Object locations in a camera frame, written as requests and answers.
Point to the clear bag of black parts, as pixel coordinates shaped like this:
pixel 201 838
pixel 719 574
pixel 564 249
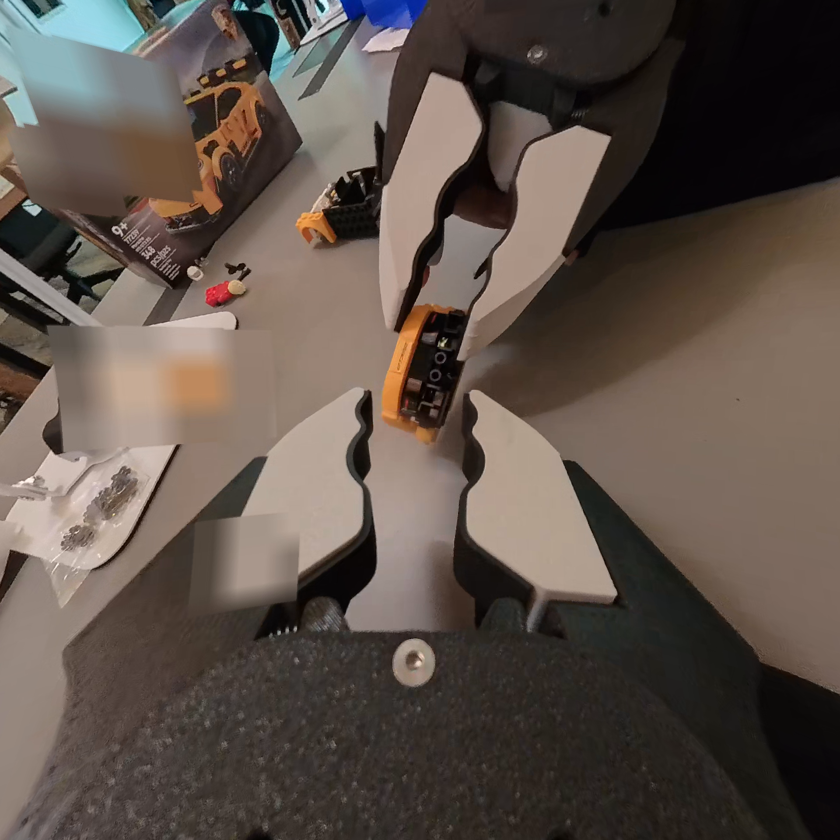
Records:
pixel 98 499

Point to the blue plastic bin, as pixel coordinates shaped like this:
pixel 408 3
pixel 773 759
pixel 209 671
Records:
pixel 394 10
pixel 353 5

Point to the book stand with white base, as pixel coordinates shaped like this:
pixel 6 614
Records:
pixel 210 321

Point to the cardboard box with yellow car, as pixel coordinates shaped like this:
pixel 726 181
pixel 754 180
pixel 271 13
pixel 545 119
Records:
pixel 249 111

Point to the orange and black lego assembly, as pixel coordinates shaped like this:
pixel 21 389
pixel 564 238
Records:
pixel 407 367

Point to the small white lego piece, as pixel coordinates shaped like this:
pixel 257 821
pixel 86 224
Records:
pixel 195 271

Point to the white paper sheet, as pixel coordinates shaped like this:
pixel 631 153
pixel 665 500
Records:
pixel 384 40

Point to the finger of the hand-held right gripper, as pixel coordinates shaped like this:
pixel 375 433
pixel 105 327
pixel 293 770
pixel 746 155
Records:
pixel 420 177
pixel 551 210

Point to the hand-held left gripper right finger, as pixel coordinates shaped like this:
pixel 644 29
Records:
pixel 531 518

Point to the partly built lego car chassis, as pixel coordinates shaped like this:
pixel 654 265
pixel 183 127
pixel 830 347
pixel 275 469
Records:
pixel 354 210

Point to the person's right hand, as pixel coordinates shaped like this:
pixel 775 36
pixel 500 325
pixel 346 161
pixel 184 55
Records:
pixel 482 207

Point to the black office chair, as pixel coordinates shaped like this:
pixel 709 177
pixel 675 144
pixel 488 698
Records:
pixel 39 249
pixel 259 39

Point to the red lego minifigure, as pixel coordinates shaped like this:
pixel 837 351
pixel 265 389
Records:
pixel 220 294

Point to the person's right forearm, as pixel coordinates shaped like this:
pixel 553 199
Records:
pixel 754 98

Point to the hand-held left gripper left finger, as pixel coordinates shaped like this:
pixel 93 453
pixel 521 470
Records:
pixel 308 479

